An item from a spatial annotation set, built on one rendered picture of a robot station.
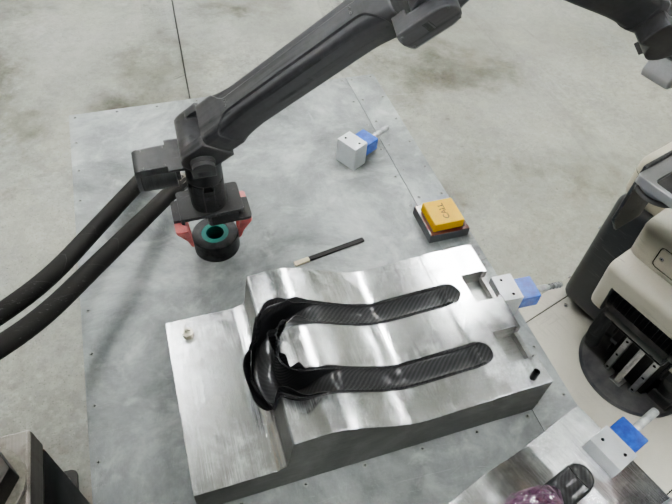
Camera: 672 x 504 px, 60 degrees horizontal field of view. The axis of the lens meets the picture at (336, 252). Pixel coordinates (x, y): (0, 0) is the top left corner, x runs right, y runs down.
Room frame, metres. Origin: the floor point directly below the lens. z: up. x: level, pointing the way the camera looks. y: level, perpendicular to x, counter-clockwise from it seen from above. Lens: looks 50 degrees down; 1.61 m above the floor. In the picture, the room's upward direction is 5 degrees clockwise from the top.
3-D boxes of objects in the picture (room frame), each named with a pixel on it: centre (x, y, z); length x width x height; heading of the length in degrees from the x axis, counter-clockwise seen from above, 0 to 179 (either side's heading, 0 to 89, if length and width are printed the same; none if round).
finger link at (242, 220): (0.68, 0.19, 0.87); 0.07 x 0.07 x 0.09; 22
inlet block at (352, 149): (0.97, -0.04, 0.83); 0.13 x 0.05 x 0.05; 140
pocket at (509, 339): (0.46, -0.27, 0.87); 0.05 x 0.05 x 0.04; 22
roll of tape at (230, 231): (0.67, 0.21, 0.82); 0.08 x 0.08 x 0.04
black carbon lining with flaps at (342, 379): (0.43, -0.06, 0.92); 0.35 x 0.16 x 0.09; 112
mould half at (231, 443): (0.44, -0.04, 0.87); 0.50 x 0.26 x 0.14; 112
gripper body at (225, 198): (0.67, 0.21, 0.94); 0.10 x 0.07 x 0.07; 112
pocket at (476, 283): (0.56, -0.23, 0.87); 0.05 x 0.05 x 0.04; 22
